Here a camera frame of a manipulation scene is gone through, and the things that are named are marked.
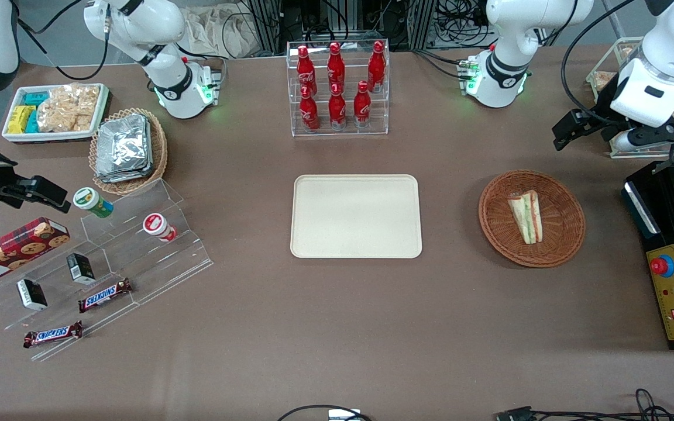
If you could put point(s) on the small black box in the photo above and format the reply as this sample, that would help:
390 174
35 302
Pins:
32 294
81 268

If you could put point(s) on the red cola bottle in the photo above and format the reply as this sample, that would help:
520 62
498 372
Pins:
336 69
305 73
337 110
309 112
377 67
362 106

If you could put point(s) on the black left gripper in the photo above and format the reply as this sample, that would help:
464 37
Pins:
602 120

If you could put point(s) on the silver foil pack stack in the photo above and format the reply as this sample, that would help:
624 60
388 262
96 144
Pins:
123 149

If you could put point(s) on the clear bag of crackers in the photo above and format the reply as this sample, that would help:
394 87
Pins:
68 108

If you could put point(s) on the brown Snickers bar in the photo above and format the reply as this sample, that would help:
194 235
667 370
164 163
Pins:
53 334
105 295

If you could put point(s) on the round brown wicker basket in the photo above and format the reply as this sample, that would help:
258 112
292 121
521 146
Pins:
562 234

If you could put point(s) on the triangular sandwich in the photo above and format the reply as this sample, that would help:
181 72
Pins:
527 216

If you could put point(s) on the clear acrylic bottle rack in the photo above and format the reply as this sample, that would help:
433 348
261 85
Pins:
340 131

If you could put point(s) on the red emergency stop button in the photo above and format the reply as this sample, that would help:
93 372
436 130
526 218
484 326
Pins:
662 266

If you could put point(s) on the oval wicker basket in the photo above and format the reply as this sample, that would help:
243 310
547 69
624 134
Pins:
160 152

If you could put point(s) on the green chip can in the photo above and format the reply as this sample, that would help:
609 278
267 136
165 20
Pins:
92 202

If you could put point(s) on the clear acrylic stepped stand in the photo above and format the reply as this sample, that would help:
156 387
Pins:
138 263

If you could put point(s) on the red chip can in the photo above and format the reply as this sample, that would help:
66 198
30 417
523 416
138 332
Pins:
158 227

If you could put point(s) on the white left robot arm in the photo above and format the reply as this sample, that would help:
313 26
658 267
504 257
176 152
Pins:
506 35

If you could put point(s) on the teal snack packet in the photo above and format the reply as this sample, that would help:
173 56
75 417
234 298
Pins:
32 123
35 97

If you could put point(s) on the beige crumpled cloth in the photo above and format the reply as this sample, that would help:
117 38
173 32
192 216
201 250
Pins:
220 32

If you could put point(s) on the small white device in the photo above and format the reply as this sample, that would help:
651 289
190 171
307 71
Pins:
344 415

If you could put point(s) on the clear bag of snacks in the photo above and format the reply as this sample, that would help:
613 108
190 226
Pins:
604 80
628 54

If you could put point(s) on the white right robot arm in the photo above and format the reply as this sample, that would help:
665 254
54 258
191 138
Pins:
173 88

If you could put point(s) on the yellow snack packet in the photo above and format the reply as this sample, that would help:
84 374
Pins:
20 118

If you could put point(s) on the beige plastic tray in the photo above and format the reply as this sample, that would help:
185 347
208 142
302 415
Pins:
356 216

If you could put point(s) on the white rectangular snack tray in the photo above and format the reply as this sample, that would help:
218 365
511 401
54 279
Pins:
50 136

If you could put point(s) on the red tartan cookie box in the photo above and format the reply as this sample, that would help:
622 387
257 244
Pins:
15 251

